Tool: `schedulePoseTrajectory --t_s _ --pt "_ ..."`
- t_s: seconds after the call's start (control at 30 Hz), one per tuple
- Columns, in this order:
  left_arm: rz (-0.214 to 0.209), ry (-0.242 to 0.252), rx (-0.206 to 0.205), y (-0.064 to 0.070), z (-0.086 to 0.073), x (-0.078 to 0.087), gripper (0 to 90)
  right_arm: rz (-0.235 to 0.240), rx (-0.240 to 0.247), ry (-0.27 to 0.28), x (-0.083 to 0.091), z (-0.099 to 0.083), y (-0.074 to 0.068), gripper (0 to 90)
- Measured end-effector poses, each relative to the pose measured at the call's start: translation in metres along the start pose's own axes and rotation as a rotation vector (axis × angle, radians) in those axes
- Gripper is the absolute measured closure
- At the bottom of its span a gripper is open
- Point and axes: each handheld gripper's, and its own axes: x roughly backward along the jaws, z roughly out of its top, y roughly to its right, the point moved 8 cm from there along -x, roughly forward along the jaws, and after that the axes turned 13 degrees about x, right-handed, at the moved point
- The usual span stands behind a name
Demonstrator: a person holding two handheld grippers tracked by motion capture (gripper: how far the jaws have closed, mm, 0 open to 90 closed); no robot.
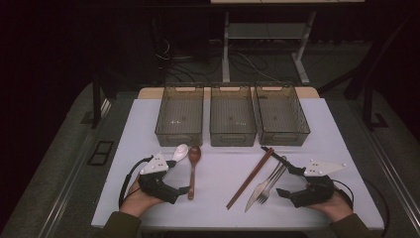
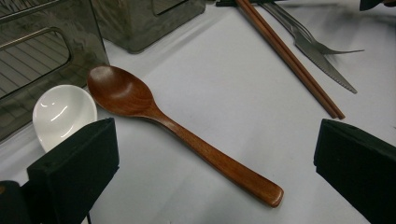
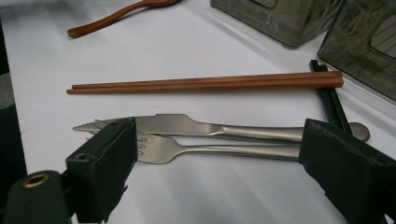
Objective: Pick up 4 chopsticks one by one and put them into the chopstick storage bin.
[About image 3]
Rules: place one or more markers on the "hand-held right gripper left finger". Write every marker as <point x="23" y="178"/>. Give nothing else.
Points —
<point x="102" y="161"/>

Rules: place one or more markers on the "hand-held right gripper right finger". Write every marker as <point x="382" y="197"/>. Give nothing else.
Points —
<point x="348" y="174"/>

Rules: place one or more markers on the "steel fork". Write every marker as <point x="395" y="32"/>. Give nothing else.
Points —
<point x="162" y="151"/>

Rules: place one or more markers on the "steel table knife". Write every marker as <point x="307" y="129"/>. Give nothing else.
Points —
<point x="186" y="124"/>

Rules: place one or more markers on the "smoky clear plastic bin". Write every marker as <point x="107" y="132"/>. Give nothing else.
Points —
<point x="348" y="46"/>
<point x="280" y="25"/>

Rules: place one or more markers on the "brown wooden spoon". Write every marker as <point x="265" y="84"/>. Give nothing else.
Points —
<point x="102" y="22"/>

